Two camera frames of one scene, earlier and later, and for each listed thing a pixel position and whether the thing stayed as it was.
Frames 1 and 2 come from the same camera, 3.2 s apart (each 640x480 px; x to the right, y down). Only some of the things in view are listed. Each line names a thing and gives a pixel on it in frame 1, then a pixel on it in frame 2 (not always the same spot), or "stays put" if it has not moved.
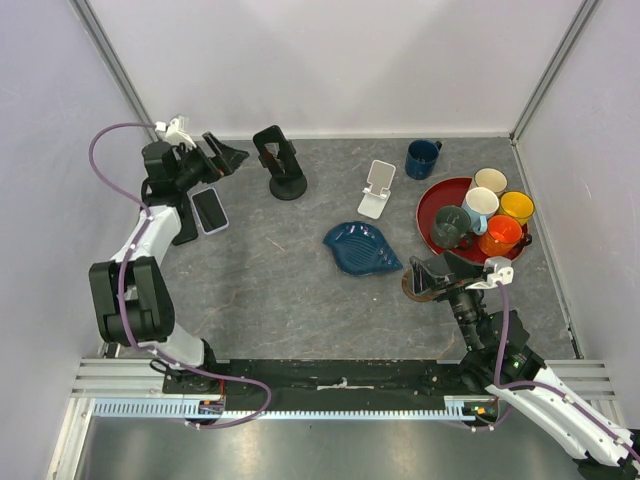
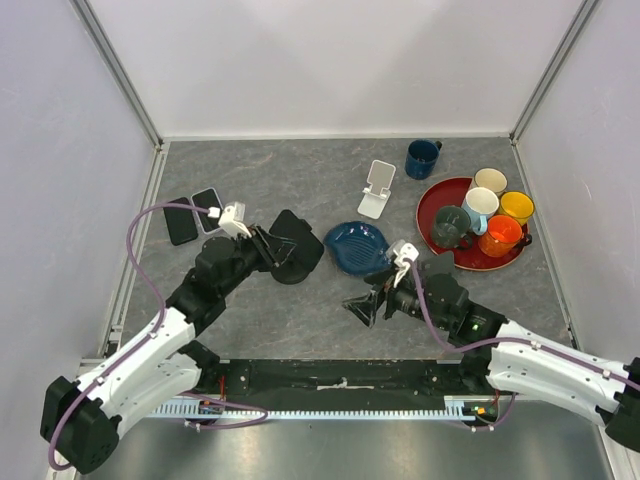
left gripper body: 194,168 to 262,244
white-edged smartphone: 209,210 stays put
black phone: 188,230 stays put
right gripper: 465,273 to 365,306
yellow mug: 517,204 stays put
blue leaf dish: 361,249 stays put
